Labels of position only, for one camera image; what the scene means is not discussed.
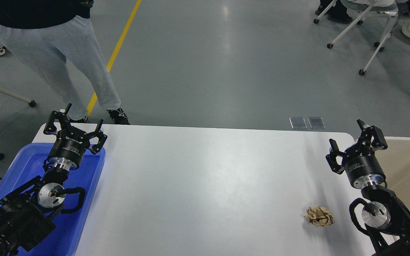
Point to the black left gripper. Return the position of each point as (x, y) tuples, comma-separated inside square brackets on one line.
[(71, 144)]

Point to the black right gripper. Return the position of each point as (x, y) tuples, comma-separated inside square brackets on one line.
[(364, 169)]

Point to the brown paper ball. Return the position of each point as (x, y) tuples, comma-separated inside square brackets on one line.
[(319, 216)]

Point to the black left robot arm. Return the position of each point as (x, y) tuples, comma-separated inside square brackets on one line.
[(27, 213)]

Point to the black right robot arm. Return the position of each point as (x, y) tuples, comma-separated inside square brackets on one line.
[(379, 213)]

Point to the right metal floor plate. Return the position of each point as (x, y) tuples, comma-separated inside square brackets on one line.
[(316, 122)]

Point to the metal floor plate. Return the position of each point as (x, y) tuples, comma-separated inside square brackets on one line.
[(316, 122), (298, 123)]

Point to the left metal floor plate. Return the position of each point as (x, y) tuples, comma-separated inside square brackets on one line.
[(298, 123)]

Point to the person in grey trousers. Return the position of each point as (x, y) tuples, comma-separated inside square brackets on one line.
[(44, 34)]

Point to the white rolling chair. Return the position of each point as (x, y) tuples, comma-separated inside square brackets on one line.
[(371, 8)]

